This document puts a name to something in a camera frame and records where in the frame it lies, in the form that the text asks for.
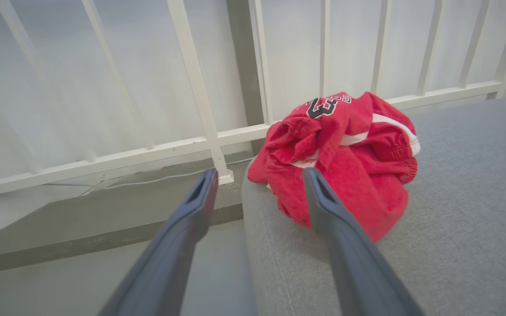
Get red sports garment white trim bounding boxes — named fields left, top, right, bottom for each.
left=247, top=91, right=421, bottom=243

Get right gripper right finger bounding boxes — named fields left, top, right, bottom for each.
left=302, top=168, right=425, bottom=316

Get white metal railing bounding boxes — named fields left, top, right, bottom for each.
left=0, top=0, right=506, bottom=200

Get grey fabric sofa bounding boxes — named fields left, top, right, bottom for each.
left=242, top=90, right=506, bottom=316

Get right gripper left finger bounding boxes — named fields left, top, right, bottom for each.
left=98, top=168, right=219, bottom=316

